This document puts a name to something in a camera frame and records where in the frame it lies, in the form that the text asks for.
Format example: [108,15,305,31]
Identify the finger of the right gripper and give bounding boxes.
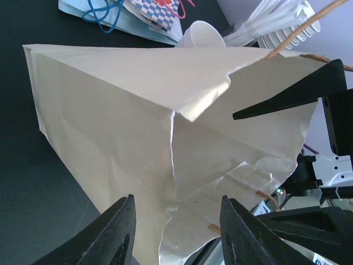
[257,206,352,253]

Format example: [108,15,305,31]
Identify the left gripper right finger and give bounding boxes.
[220,195,313,265]

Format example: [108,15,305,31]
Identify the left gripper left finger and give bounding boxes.
[35,194,136,265]

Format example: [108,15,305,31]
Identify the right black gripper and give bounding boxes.
[233,59,352,156]

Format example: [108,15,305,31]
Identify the kraft paper bag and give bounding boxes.
[23,44,328,264]

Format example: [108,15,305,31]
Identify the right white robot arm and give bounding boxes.
[233,59,352,263]

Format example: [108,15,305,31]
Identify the white stirrer packets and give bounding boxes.
[223,1,312,47]

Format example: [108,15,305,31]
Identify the blue checkered paper bag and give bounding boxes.
[127,1,183,43]

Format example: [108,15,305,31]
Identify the light blue paper bag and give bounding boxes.
[58,0,183,45]

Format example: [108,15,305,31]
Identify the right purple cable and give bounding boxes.
[303,142,319,156]

